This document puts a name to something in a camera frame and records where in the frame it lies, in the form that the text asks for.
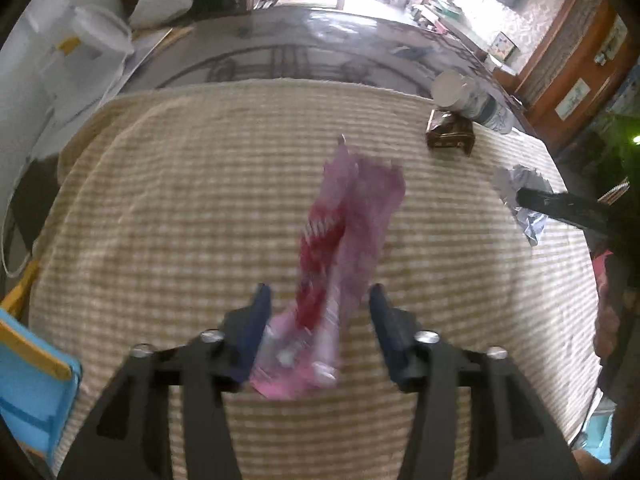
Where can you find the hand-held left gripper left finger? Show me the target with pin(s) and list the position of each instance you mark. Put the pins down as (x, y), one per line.
(255, 330)

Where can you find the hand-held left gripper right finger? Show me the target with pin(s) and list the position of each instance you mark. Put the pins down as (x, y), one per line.
(387, 330)

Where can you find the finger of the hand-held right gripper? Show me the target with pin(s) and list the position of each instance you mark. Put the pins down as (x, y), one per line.
(560, 207)

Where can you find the silver foil wrapper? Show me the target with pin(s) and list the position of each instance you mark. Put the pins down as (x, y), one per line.
(515, 182)

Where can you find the pink snack wrapper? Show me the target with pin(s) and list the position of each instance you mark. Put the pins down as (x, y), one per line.
(345, 240)

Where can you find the small labelled plastic bottle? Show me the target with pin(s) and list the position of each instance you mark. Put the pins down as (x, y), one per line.
(487, 112)

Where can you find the brown snack wrapper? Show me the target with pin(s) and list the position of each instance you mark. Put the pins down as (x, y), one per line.
(450, 135)

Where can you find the striped beige table cloth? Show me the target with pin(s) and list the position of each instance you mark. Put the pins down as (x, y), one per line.
(200, 185)

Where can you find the framed picture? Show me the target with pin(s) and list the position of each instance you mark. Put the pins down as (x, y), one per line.
(502, 46)

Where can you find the low television cabinet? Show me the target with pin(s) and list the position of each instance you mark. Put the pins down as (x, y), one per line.
(450, 20)

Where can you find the blue box with yellow edge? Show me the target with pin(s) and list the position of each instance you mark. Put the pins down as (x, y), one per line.
(30, 400)

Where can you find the white plastic container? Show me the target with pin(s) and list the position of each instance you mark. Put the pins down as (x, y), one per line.
(100, 30)

